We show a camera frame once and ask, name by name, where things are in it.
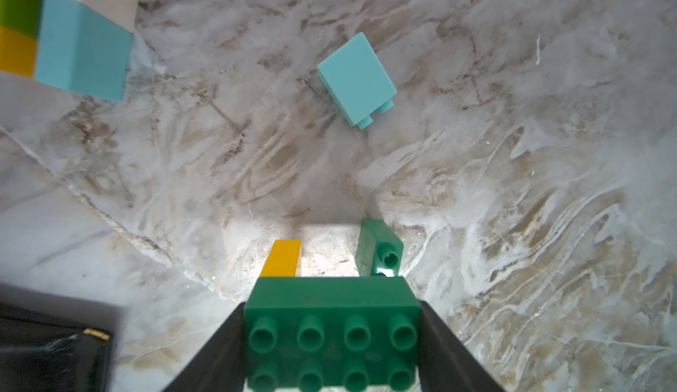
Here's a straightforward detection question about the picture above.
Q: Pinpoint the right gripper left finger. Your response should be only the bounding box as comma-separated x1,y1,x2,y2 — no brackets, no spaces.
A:
164,302,246,392

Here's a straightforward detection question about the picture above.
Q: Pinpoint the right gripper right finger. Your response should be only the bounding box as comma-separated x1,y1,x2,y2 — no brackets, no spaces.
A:
418,300,505,392

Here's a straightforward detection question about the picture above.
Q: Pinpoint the dark green long lego brick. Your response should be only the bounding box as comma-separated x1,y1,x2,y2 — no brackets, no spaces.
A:
243,276,421,391

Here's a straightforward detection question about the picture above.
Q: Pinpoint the yellow lego brick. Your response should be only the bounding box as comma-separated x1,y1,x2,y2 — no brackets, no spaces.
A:
259,240,301,277

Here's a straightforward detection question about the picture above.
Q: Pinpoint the green square lego brick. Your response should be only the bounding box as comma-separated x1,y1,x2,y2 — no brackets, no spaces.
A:
355,218,404,277

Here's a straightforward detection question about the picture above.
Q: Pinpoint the light blue lego brick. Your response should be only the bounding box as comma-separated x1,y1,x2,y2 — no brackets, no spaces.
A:
318,32,398,129
35,0,132,102

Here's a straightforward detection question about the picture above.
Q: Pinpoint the yellow-orange square lego brick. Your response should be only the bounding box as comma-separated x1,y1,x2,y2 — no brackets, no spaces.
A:
0,26,38,78

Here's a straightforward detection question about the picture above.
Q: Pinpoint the lime green lego brick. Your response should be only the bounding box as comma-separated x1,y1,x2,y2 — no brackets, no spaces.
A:
1,0,42,39

